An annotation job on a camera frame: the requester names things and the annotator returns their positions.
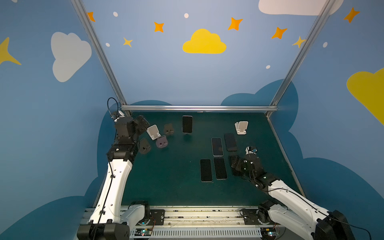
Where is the phone dark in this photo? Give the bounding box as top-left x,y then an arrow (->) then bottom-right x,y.
229,155 -> 241,176
200,159 -> 213,183
214,158 -> 228,180

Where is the white stand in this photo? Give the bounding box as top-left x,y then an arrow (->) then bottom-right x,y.
147,125 -> 162,141
235,121 -> 249,135

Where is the round stand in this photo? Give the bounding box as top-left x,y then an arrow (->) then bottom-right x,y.
156,136 -> 169,149
139,138 -> 152,155
164,123 -> 174,136

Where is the phone silver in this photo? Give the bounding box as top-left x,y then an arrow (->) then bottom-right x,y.
211,138 -> 224,157

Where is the phone white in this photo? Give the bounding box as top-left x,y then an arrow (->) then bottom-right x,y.
224,133 -> 238,152

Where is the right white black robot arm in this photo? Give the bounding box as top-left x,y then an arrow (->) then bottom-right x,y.
229,153 -> 355,240

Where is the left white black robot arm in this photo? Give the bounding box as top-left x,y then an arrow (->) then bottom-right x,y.
77,111 -> 150,240

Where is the back left phone purple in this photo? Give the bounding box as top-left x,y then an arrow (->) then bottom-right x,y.
182,116 -> 193,134

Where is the back horizontal aluminium bar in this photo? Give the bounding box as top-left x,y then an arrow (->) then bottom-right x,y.
122,105 -> 278,112

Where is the right green circuit board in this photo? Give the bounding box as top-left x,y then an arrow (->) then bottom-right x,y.
261,228 -> 279,240

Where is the green circuit board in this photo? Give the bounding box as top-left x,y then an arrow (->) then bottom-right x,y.
134,228 -> 153,237
261,228 -> 279,240

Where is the left green circuit board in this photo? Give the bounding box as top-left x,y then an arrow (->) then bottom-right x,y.
134,228 -> 153,237

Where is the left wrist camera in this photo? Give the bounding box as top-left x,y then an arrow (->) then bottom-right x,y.
112,110 -> 125,121

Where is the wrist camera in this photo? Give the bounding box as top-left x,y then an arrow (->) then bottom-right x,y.
112,110 -> 125,121
245,146 -> 258,155

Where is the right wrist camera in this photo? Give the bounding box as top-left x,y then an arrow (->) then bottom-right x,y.
245,146 -> 258,155

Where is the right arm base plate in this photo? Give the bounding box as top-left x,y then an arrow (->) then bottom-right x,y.
240,208 -> 280,225

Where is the aluminium mounting rail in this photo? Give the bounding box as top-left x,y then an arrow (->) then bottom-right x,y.
80,203 -> 288,240

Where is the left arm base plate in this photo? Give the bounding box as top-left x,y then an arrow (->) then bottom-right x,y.
136,209 -> 165,226

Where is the left aluminium frame post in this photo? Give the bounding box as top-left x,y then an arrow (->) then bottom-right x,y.
71,0 -> 127,105

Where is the aluminium frame post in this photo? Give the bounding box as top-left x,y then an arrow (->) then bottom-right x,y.
71,0 -> 127,105
270,0 -> 336,108

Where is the right aluminium frame post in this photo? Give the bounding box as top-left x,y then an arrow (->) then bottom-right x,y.
270,0 -> 336,108

